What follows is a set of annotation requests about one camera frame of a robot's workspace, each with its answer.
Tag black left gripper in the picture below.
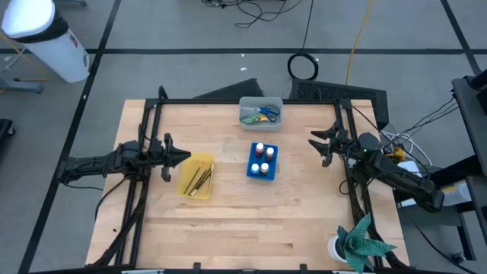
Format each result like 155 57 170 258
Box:
151 132 192 183

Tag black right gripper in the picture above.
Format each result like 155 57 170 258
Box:
307 122 358 167

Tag yellow plastic tray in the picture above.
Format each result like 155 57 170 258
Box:
177 152 215 200

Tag blue plastic tray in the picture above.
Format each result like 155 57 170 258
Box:
245 142 279 182

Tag blue handled scissors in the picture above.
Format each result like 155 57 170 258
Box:
240 104 282 123

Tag green handled scissors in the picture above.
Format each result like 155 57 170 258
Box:
239 113 263 125

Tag black perforated panel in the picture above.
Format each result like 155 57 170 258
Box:
288 78 390 132

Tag grey plastic bin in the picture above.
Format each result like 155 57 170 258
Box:
238 96 285 132

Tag plain dark panel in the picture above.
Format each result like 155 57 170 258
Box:
193 78 267 100

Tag white printed label sheet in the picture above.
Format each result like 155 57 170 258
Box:
395 159 420 176

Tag green plant in white pot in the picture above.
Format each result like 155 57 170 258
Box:
327 213 397 274

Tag grey stand base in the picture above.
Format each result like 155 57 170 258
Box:
0 78 45 95

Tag white trash can black bag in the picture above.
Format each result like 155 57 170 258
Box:
2 0 91 84

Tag black equipment base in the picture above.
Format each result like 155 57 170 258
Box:
0 118 16 153

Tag grey stand foot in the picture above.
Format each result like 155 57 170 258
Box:
53 0 88 8

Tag black metal table frame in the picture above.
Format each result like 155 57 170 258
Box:
86 85 410 274

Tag white cable bundle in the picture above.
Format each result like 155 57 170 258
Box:
380 131 431 180

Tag coiled black floor cable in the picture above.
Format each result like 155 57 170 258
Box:
287 0 320 81

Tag black base power cable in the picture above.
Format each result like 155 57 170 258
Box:
94 177 129 221

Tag yellow floor cable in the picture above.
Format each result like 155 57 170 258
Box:
345 0 376 87

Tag black cart cable bundle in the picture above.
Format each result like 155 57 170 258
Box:
380 97 460 153

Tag tangled black floor cables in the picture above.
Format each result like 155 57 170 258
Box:
201 0 305 30

